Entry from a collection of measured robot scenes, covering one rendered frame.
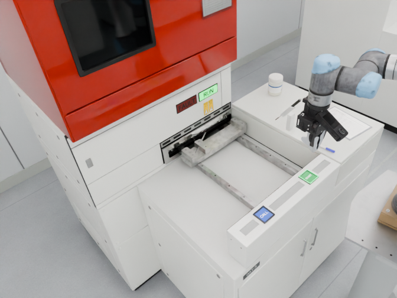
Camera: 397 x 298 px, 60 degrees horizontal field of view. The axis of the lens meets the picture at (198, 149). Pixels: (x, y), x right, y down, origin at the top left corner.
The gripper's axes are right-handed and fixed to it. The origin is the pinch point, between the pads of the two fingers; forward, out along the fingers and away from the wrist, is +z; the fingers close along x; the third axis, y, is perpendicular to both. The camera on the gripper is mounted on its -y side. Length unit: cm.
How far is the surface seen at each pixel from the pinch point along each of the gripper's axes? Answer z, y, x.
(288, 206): 14.7, -3.0, 16.9
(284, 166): 25.9, 17.5, -7.9
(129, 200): 34, 58, 52
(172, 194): 29, 42, 38
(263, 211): 14.3, 1.4, 25.3
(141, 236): 63, 58, 51
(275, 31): 89, 208, -237
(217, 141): 23, 50, 4
